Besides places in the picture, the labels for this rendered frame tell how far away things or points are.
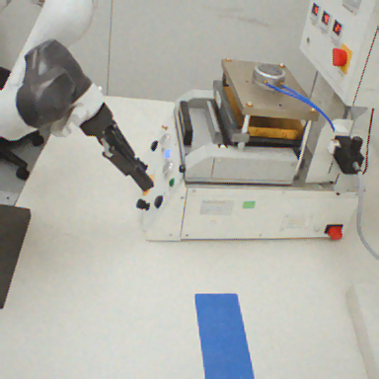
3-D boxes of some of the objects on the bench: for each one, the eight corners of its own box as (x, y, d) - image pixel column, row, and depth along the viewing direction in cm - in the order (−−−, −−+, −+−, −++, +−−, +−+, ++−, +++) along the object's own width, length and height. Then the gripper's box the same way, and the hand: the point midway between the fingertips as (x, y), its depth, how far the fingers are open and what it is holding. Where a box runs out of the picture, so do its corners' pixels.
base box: (307, 167, 144) (320, 121, 134) (345, 249, 114) (368, 199, 104) (140, 160, 136) (144, 110, 125) (144, 252, 106) (148, 195, 96)
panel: (140, 163, 134) (173, 113, 125) (143, 234, 110) (183, 181, 101) (134, 160, 133) (167, 111, 124) (136, 232, 109) (175, 177, 100)
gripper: (102, 118, 85) (164, 198, 99) (106, 89, 96) (161, 163, 109) (71, 137, 87) (135, 212, 101) (79, 106, 97) (135, 177, 111)
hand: (140, 177), depth 103 cm, fingers closed
